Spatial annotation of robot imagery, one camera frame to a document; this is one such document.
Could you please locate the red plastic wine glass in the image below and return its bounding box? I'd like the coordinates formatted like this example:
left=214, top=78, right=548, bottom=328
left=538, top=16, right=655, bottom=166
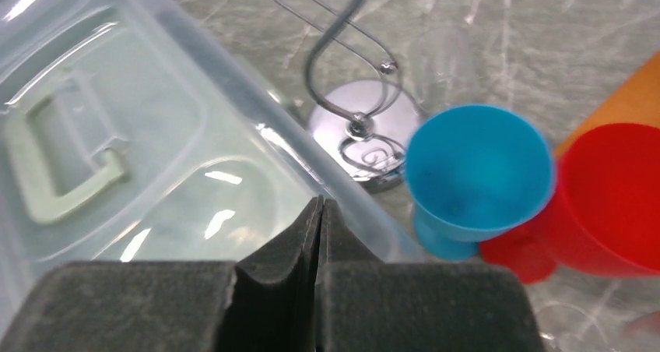
left=479, top=123, right=659, bottom=283

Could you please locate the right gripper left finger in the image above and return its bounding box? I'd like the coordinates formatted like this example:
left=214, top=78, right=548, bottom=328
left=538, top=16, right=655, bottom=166
left=1, top=196, right=324, bottom=351

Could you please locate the clear patterned wine glass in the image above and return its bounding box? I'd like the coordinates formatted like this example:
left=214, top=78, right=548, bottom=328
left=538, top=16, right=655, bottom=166
left=535, top=301, right=614, bottom=352

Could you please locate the clear plastic storage box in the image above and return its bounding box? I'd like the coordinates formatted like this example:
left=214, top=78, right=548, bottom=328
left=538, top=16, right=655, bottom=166
left=1, top=0, right=423, bottom=326

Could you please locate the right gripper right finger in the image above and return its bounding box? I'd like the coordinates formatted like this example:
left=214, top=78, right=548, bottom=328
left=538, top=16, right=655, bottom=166
left=315, top=199, right=544, bottom=351

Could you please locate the gold wire glass rack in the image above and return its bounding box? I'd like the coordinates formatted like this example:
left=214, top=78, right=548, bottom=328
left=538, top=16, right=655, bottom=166
left=553, top=51, right=659, bottom=157

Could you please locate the blue plastic wine glass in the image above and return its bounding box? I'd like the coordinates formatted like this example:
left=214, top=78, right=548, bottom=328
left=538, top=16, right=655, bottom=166
left=404, top=104, right=556, bottom=260

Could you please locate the silver wire glass rack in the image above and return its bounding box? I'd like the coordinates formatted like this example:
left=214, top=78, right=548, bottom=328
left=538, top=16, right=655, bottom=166
left=273, top=0, right=423, bottom=193

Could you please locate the clear plain wine glass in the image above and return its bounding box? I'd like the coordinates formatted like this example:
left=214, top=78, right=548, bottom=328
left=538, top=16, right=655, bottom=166
left=408, top=26, right=482, bottom=117

